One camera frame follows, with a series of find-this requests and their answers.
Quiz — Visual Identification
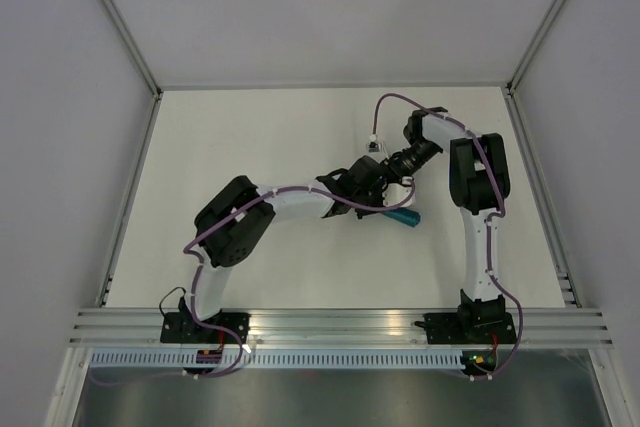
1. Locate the teal cloth napkin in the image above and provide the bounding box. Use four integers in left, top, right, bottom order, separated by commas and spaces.
383, 207, 421, 228

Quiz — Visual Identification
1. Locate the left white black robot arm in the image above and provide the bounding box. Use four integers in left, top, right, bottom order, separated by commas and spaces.
183, 156, 402, 343

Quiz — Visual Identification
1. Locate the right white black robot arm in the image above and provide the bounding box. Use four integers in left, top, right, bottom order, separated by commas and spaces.
387, 108, 517, 345

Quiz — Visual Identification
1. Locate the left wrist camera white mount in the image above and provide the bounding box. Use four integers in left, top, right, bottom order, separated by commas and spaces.
382, 176, 415, 208

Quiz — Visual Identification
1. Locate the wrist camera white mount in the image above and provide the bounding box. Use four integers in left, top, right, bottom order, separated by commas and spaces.
382, 176, 415, 208
366, 134, 387, 156

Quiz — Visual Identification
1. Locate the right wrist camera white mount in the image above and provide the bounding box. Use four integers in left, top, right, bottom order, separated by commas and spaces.
366, 134, 387, 156

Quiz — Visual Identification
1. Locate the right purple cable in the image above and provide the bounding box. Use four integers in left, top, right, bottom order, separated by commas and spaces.
369, 92, 525, 383

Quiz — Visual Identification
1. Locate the purple cable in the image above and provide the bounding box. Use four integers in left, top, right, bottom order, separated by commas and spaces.
89, 176, 417, 388
369, 92, 525, 383

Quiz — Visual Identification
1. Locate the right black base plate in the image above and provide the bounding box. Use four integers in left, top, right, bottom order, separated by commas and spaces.
413, 312, 517, 345

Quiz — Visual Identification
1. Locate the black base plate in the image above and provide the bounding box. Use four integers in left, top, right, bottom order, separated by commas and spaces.
413, 312, 517, 345
160, 311, 250, 345

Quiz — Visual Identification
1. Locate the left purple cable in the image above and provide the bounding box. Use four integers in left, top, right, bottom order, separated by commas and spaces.
89, 176, 417, 388

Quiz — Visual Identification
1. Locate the left table edge rail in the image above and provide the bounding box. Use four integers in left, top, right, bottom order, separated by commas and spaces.
93, 91, 163, 308

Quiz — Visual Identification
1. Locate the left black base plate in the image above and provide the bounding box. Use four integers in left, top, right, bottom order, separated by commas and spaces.
160, 311, 250, 345

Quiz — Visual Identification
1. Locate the white slotted cable duct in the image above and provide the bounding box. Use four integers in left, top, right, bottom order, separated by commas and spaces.
89, 348, 463, 370

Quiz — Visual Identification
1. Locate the right aluminium frame post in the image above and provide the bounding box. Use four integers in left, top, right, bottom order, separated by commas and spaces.
505, 0, 569, 96

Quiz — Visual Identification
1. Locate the aluminium frame post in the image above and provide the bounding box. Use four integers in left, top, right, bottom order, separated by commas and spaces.
97, 0, 162, 99
505, 0, 569, 96

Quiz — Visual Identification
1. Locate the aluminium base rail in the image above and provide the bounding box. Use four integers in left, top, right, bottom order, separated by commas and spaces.
67, 308, 613, 349

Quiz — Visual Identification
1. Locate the left aluminium frame post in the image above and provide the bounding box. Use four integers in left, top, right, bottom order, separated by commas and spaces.
97, 0, 162, 99

